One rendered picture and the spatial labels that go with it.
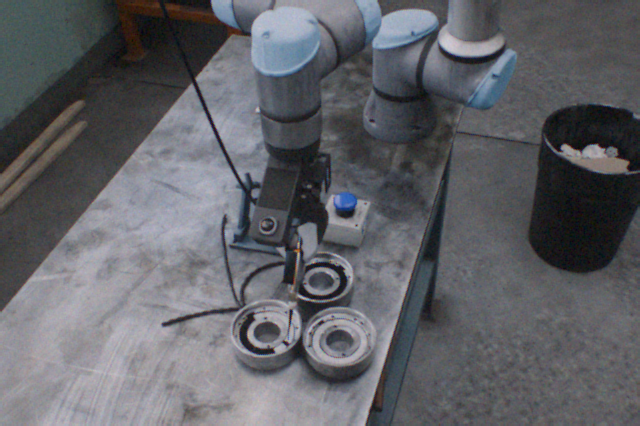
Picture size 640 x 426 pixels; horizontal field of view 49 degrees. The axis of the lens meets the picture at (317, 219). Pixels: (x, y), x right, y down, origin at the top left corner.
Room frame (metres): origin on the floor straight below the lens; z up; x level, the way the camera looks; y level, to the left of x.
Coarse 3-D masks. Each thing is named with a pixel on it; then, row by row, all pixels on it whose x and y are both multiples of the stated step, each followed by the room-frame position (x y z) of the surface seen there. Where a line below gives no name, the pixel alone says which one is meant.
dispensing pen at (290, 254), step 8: (296, 232) 0.70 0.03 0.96; (296, 248) 0.69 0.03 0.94; (288, 256) 0.68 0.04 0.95; (296, 256) 0.67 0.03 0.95; (288, 264) 0.67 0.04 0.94; (296, 264) 0.67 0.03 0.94; (288, 272) 0.66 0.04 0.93; (288, 280) 0.66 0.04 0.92; (296, 288) 0.66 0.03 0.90; (296, 296) 0.65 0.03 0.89; (288, 328) 0.63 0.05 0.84; (288, 336) 0.62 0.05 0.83
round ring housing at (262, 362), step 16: (256, 304) 0.68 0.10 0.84; (272, 304) 0.69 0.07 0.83; (288, 304) 0.68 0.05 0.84; (240, 320) 0.66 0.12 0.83; (256, 320) 0.66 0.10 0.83; (272, 320) 0.66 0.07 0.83; (256, 336) 0.65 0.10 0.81; (240, 352) 0.60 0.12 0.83; (288, 352) 0.60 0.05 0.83; (256, 368) 0.59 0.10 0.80; (272, 368) 0.59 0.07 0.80
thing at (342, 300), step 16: (320, 256) 0.78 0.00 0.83; (336, 256) 0.77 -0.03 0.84; (320, 272) 0.75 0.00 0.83; (352, 272) 0.74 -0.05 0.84; (288, 288) 0.73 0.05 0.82; (336, 288) 0.72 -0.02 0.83; (352, 288) 0.71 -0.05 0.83; (304, 304) 0.69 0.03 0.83; (320, 304) 0.68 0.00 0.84; (336, 304) 0.68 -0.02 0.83
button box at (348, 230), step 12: (360, 204) 0.89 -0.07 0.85; (336, 216) 0.86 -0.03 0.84; (348, 216) 0.86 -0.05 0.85; (360, 216) 0.86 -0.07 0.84; (336, 228) 0.84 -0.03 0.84; (348, 228) 0.83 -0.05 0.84; (360, 228) 0.83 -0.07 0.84; (324, 240) 0.85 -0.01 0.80; (336, 240) 0.84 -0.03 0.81; (348, 240) 0.83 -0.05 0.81; (360, 240) 0.83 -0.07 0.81
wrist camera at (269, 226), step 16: (272, 160) 0.69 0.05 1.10; (272, 176) 0.67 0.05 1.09; (288, 176) 0.67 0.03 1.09; (272, 192) 0.66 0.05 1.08; (288, 192) 0.65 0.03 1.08; (256, 208) 0.64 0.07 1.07; (272, 208) 0.64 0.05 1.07; (288, 208) 0.63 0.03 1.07; (256, 224) 0.62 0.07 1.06; (272, 224) 0.62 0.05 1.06; (288, 224) 0.62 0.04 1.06; (256, 240) 0.61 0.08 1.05; (272, 240) 0.60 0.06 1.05
